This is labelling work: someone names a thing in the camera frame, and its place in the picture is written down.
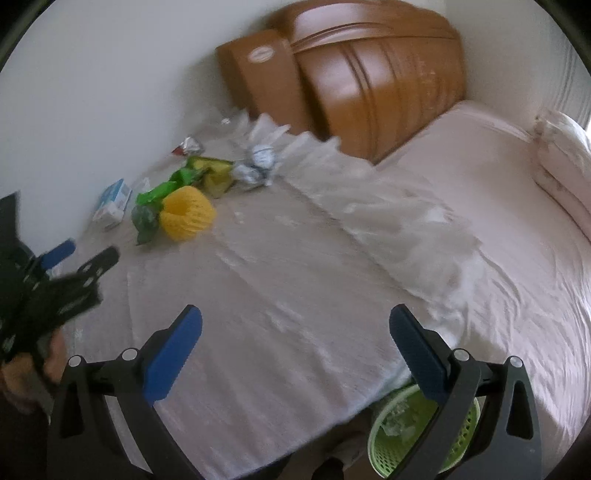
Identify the green plastic mesh basket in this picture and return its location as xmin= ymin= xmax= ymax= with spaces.
xmin=367 ymin=383 xmax=482 ymax=480

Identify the folded white pillow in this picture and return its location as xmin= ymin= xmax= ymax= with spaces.
xmin=531 ymin=108 xmax=591 ymax=232

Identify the bed with pink sheet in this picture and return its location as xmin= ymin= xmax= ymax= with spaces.
xmin=369 ymin=99 xmax=591 ymax=462

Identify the dark green wrapper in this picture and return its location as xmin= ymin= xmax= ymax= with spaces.
xmin=131 ymin=203 xmax=163 ymax=246

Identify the silver and red wrapper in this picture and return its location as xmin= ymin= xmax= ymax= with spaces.
xmin=173 ymin=136 xmax=206 ymax=158

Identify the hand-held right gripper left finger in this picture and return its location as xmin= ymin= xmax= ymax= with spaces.
xmin=46 ymin=305 xmax=204 ymax=480

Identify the yellow and green packet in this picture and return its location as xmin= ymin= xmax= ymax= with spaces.
xmin=187 ymin=157 xmax=236 ymax=197

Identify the crumpled silver foil wrapper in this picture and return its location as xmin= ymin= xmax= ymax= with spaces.
xmin=231 ymin=143 xmax=279 ymax=188

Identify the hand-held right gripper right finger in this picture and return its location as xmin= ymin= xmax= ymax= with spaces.
xmin=389 ymin=304 xmax=543 ymax=480

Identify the brown headboard side panel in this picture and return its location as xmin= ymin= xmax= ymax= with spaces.
xmin=216 ymin=31 xmax=320 ymax=140

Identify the bright green wrapper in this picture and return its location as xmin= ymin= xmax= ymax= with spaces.
xmin=136 ymin=168 xmax=208 ymax=206

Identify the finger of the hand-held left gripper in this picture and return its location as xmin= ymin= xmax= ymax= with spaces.
xmin=69 ymin=246 xmax=121 ymax=283
xmin=39 ymin=238 xmax=77 ymax=272

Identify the white and blue carton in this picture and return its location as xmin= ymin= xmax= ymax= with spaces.
xmin=91 ymin=179 xmax=133 ymax=230

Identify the clear plastic wrapper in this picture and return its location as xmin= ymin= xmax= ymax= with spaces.
xmin=217 ymin=110 xmax=256 ymax=134

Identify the white lace cloth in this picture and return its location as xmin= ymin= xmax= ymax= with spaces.
xmin=65 ymin=108 xmax=481 ymax=467

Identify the person's left hand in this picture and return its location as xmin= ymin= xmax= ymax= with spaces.
xmin=0 ymin=330 xmax=68 ymax=414

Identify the brown wooden headboard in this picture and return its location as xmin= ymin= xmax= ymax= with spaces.
xmin=268 ymin=0 xmax=468 ymax=163

